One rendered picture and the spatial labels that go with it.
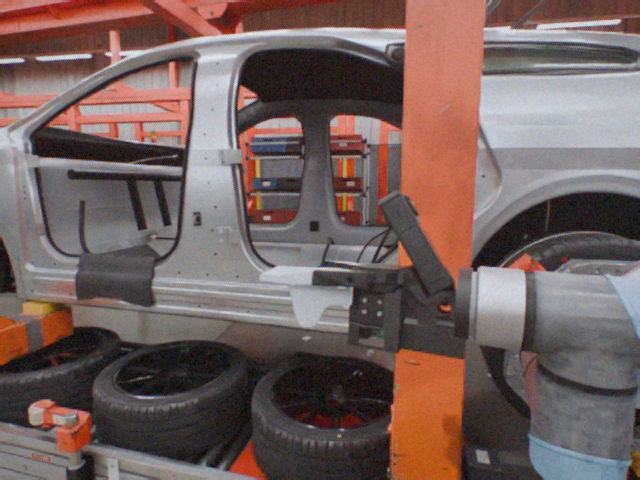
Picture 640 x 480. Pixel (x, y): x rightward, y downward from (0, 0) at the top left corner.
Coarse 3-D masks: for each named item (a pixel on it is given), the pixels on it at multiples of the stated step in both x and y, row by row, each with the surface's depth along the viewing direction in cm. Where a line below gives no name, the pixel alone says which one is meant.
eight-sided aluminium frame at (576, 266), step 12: (564, 264) 111; (576, 264) 105; (588, 264) 104; (600, 264) 104; (612, 264) 103; (624, 264) 103; (516, 360) 113; (504, 372) 119; (516, 372) 113; (516, 384) 114; (636, 432) 110; (636, 444) 107
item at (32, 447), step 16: (0, 432) 146; (16, 432) 146; (32, 432) 146; (0, 448) 147; (16, 448) 145; (32, 448) 143; (48, 448) 141; (96, 448) 137; (112, 448) 137; (32, 464) 144; (48, 464) 142; (64, 464) 139; (96, 464) 136; (112, 464) 132; (128, 464) 131; (144, 464) 129; (160, 464) 129; (176, 464) 129; (192, 464) 129
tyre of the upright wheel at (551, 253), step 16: (544, 240) 127; (560, 240) 120; (576, 240) 114; (592, 240) 112; (608, 240) 111; (624, 240) 109; (544, 256) 115; (560, 256) 114; (576, 256) 112; (592, 256) 111; (608, 256) 110; (624, 256) 109; (496, 352) 122; (496, 368) 123; (496, 384) 124; (512, 400) 123; (528, 416) 122
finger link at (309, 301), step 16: (272, 272) 38; (288, 272) 37; (304, 272) 37; (304, 288) 37; (320, 288) 38; (336, 288) 38; (304, 304) 37; (320, 304) 38; (336, 304) 38; (304, 320) 37
